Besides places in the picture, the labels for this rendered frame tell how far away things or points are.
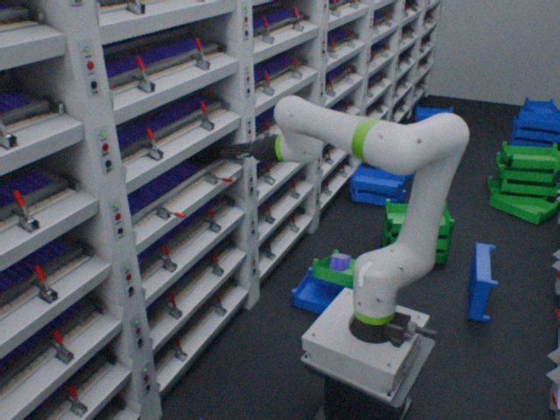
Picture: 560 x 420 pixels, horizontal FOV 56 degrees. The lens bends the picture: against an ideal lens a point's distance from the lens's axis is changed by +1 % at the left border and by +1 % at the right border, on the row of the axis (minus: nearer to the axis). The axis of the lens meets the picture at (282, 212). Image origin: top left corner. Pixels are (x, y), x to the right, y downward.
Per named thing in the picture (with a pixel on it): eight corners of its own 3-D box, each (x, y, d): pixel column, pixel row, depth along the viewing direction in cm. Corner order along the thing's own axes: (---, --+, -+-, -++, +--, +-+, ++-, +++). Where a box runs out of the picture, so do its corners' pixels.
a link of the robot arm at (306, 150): (321, 170, 164) (330, 147, 171) (309, 139, 156) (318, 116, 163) (282, 171, 171) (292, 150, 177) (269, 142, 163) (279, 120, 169)
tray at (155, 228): (241, 176, 194) (247, 154, 188) (133, 257, 146) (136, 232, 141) (197, 152, 198) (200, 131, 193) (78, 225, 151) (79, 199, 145)
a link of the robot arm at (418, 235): (438, 276, 163) (486, 118, 133) (404, 297, 154) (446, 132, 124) (406, 255, 171) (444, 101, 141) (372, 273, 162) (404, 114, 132)
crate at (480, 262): (467, 318, 220) (488, 323, 218) (476, 280, 210) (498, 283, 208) (468, 278, 245) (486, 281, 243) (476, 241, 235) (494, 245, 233)
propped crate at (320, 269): (332, 264, 254) (334, 248, 253) (371, 275, 247) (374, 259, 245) (310, 276, 227) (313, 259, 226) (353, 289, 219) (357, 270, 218)
